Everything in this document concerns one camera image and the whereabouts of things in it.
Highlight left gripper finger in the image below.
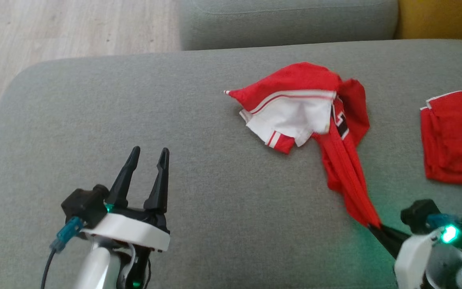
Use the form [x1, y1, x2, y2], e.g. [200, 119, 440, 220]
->
[143, 147, 170, 214]
[106, 146, 141, 208]

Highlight large grey sofa seat cushion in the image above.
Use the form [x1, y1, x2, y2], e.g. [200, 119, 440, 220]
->
[0, 39, 462, 289]

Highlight black cable with blue plug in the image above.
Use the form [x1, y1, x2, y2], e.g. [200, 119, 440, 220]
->
[40, 217, 84, 289]

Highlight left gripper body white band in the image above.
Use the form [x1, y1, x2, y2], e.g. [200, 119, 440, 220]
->
[79, 203, 171, 253]

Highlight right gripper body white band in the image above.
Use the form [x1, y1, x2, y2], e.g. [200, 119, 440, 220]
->
[393, 229, 462, 289]

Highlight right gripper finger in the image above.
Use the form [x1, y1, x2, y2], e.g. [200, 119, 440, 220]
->
[367, 223, 412, 245]
[369, 229, 401, 259]

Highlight red shorts with white stripe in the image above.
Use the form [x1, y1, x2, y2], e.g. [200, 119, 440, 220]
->
[420, 91, 462, 185]

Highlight red basketball jersey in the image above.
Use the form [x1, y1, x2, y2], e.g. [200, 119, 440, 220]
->
[223, 61, 382, 229]

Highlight yellow upholstered panel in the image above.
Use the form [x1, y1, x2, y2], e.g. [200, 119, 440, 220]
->
[395, 0, 462, 43]

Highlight small grey sofa cushion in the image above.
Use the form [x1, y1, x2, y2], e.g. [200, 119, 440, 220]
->
[179, 0, 399, 51]

